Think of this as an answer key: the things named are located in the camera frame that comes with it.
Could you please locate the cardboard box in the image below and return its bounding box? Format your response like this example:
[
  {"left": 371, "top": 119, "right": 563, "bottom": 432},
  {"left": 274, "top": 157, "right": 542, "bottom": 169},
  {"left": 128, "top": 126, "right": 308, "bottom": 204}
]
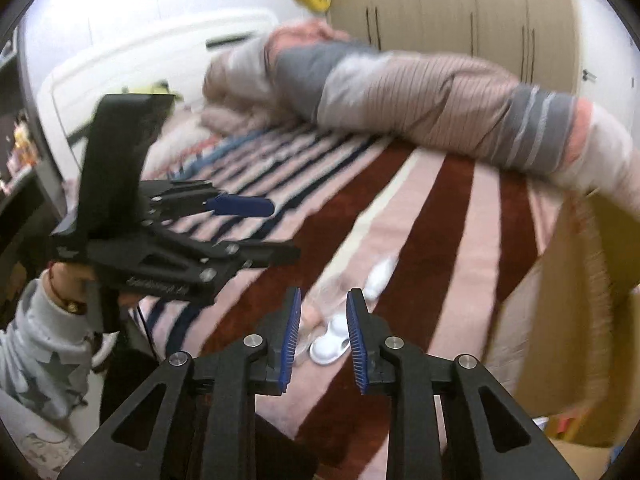
[{"left": 484, "top": 189, "right": 640, "bottom": 447}]

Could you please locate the dark shelf unit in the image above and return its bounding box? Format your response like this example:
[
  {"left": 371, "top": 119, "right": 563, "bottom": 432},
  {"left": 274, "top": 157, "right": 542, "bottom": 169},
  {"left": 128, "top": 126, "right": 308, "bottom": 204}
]
[{"left": 0, "top": 25, "right": 68, "bottom": 271}]

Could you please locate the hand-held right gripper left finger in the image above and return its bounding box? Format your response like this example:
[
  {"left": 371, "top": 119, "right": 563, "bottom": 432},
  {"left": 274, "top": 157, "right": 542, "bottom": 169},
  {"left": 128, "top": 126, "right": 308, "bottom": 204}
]
[{"left": 57, "top": 287, "right": 303, "bottom": 480}]

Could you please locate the folded striped quilt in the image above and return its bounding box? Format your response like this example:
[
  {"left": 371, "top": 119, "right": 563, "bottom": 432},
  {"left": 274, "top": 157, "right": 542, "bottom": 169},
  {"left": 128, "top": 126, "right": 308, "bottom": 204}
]
[{"left": 201, "top": 19, "right": 637, "bottom": 197}]

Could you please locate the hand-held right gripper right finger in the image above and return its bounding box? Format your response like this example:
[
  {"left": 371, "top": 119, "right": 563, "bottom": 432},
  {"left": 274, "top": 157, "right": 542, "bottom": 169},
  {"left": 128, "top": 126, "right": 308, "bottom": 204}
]
[{"left": 346, "top": 287, "right": 581, "bottom": 480}]

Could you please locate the white plastic hook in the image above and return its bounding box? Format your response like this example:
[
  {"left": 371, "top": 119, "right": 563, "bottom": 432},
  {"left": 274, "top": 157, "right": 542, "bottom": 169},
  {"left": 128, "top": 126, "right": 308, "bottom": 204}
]
[
  {"left": 309, "top": 316, "right": 352, "bottom": 367},
  {"left": 362, "top": 254, "right": 401, "bottom": 302}
]

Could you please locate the red bead bracelet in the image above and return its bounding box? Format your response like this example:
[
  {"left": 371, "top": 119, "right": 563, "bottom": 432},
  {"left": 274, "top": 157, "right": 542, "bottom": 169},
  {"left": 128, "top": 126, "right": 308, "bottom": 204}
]
[{"left": 48, "top": 270, "right": 88, "bottom": 313}]

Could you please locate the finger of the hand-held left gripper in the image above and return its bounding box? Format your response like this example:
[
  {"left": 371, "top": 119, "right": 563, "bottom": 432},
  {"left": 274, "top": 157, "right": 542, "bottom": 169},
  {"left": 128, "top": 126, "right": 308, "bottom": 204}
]
[
  {"left": 140, "top": 179, "right": 277, "bottom": 222},
  {"left": 149, "top": 221, "right": 302, "bottom": 272}
]

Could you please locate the black cable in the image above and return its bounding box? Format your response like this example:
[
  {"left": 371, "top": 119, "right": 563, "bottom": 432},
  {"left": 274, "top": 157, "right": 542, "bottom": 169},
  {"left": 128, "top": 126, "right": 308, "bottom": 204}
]
[{"left": 135, "top": 305, "right": 158, "bottom": 361}]

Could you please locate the person's left hand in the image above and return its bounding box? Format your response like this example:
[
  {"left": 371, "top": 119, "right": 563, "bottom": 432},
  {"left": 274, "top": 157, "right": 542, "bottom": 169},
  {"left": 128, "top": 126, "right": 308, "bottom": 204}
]
[{"left": 48, "top": 261, "right": 96, "bottom": 307}]

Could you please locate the beige wardrobe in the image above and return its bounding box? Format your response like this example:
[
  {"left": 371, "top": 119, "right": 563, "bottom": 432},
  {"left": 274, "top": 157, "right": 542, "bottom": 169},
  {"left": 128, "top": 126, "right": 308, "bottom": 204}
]
[{"left": 319, "top": 0, "right": 582, "bottom": 97}]

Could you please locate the white bed headboard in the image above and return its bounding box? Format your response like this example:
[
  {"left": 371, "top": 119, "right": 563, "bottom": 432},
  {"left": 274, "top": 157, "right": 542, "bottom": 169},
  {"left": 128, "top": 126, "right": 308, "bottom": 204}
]
[{"left": 49, "top": 9, "right": 281, "bottom": 128}]

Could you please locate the striped bed blanket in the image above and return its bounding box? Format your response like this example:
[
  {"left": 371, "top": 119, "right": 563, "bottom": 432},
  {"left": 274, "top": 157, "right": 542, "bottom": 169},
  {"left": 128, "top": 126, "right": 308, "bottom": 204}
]
[{"left": 129, "top": 109, "right": 568, "bottom": 480}]

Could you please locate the white door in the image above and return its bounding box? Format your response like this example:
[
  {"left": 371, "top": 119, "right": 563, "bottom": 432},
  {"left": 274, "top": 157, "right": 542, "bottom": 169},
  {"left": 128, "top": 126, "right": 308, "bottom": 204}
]
[{"left": 570, "top": 0, "right": 640, "bottom": 111}]

